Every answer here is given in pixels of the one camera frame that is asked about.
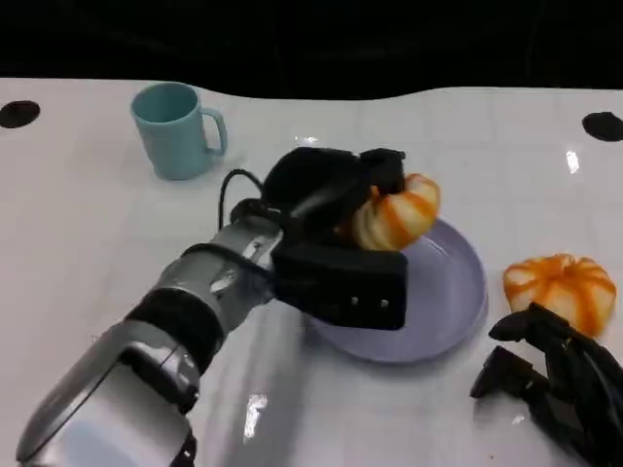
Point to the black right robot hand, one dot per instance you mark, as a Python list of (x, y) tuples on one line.
[(579, 379)]

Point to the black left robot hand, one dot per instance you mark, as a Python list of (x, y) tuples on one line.
[(316, 185)]

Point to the orange and white bread roll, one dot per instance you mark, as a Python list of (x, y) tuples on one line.
[(560, 287), (399, 219)]

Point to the black backdrop cloth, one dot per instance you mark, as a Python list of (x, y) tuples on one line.
[(311, 44)]

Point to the pale green mug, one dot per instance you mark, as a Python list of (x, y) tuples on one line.
[(170, 141)]

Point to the lilac plate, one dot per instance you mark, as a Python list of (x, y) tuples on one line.
[(438, 301)]

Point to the black round table grommet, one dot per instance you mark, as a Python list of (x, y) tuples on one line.
[(603, 126), (18, 114)]

